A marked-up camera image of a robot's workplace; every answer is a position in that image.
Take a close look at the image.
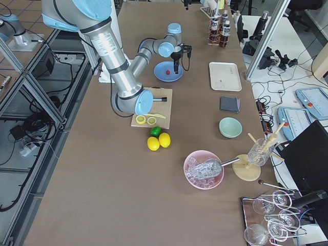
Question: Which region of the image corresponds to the blue teach pendant far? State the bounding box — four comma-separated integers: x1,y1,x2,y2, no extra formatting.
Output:
295,87,328,120

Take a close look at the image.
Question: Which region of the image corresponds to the yellow plastic knife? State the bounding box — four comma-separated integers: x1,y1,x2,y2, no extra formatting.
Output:
145,113,166,119

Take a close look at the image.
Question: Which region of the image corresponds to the grey folded cloth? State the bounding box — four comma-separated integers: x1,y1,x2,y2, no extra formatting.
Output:
220,96,240,113

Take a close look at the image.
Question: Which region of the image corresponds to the yellow lemon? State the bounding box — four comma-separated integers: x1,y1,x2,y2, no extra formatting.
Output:
158,133,171,148
147,136,160,151

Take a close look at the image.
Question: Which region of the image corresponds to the mint green bowl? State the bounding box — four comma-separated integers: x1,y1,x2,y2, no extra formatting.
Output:
219,117,242,138

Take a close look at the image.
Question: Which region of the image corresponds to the yellow lemon far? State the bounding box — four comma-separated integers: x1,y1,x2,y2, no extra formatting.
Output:
158,133,171,148

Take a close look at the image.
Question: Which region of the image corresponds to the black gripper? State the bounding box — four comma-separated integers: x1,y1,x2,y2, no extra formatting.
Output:
171,44,192,73
182,0,191,11

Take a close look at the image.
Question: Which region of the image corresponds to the tea bottle right back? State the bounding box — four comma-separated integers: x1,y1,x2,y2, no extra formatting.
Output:
209,14,221,43

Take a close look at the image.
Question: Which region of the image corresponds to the clear ice cubes pile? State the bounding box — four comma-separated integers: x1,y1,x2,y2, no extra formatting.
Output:
191,162,207,179

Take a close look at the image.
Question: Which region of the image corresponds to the tea bottle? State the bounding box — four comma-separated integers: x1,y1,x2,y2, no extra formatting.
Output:
221,10,229,26
209,14,221,43
219,20,231,48

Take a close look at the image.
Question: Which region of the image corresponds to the lemon half lower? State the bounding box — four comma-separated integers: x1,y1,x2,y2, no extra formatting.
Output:
147,116,157,126

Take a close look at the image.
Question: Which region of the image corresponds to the lemon half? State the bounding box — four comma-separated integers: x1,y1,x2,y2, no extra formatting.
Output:
135,115,146,125
147,116,157,126

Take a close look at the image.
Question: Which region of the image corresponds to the aluminium frame post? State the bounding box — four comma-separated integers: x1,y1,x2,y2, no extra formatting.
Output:
245,0,290,82

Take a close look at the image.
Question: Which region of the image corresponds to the wooden cutting board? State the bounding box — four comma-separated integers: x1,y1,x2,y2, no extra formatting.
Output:
131,88,173,129

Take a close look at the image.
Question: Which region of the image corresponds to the cream rabbit tray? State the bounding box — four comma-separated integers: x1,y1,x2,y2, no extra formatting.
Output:
209,62,242,92

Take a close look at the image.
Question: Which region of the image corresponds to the lemon half upper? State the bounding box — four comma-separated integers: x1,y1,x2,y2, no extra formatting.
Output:
135,115,146,125

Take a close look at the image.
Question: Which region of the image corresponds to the yellow lemon near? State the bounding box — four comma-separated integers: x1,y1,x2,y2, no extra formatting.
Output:
147,136,160,151

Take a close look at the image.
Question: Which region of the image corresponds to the pink bowl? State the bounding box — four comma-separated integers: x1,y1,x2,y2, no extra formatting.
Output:
183,150,224,190

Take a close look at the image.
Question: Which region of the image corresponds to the glass cup on stand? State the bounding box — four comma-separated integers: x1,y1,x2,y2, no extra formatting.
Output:
248,138,274,167

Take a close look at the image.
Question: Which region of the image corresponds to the copper wire bottle rack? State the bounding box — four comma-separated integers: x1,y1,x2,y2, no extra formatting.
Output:
207,15,231,47

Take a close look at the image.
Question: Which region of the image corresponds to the black laptop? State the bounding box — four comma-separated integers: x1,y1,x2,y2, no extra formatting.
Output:
276,120,327,193

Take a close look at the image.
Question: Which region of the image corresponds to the blue teach pendant near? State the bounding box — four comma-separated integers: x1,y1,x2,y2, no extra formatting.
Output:
277,107,315,140

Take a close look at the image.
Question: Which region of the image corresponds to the green lime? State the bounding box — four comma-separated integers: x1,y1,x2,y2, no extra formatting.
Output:
150,127,162,137

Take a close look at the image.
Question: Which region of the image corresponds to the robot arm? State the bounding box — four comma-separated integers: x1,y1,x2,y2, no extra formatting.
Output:
42,0,192,115

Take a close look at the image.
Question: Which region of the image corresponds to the tea bottle front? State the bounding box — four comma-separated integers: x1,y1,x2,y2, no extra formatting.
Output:
219,20,231,48

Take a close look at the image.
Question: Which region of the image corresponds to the metal ice scoop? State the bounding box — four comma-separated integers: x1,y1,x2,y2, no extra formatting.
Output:
202,157,240,178

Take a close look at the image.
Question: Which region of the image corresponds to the wine glass rack tray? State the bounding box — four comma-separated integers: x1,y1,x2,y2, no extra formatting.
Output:
241,189,307,245

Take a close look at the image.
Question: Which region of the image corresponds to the tea bottle left back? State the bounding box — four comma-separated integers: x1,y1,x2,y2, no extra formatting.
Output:
221,10,229,26

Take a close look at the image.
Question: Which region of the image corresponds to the blue teach pendant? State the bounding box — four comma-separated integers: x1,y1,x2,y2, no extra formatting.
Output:
277,107,315,140
295,87,328,120

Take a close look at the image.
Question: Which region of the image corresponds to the round wooden stand base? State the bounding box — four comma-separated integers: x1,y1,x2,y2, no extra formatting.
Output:
232,154,261,181

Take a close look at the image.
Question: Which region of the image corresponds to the blue plate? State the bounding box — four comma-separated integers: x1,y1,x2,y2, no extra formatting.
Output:
153,61,183,83

